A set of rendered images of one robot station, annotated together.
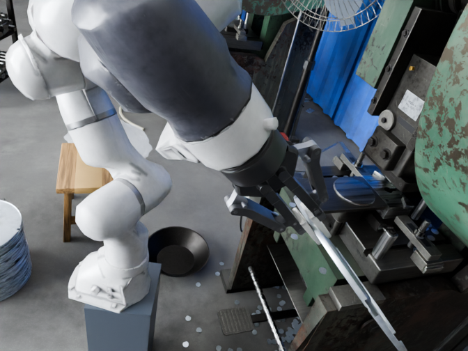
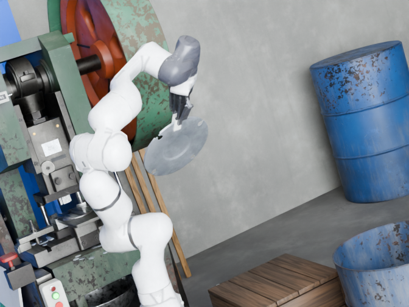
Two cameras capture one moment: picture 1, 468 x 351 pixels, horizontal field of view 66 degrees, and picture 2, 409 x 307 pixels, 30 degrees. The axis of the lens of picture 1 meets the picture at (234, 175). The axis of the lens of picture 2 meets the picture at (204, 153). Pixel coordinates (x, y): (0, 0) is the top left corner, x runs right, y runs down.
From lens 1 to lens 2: 268 cm
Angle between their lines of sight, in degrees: 85
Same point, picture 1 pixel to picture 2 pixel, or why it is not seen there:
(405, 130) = (61, 159)
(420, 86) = (47, 136)
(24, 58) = (124, 136)
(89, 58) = (187, 64)
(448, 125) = (145, 83)
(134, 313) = not seen: outside the picture
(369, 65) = (14, 151)
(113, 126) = not seen: hidden behind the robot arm
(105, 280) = (176, 299)
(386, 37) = (12, 130)
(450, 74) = not seen: hidden behind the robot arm
